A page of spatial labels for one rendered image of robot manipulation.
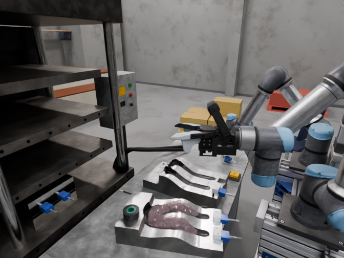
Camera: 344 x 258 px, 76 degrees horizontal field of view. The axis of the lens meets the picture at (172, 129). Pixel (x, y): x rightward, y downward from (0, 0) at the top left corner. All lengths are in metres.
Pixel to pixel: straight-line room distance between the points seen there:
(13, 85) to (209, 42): 7.07
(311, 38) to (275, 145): 6.64
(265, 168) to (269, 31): 6.76
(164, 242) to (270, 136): 0.70
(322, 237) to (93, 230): 1.02
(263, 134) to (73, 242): 1.01
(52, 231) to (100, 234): 0.26
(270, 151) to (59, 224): 1.14
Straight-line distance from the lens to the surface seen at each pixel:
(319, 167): 1.01
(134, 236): 1.15
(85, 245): 1.26
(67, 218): 1.45
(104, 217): 1.36
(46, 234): 1.40
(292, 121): 0.83
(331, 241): 1.06
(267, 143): 0.68
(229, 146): 0.68
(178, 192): 1.39
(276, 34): 7.33
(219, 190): 1.35
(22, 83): 1.23
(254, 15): 7.48
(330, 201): 0.89
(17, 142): 1.22
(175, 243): 1.12
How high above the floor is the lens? 1.71
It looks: 22 degrees down
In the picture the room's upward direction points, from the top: straight up
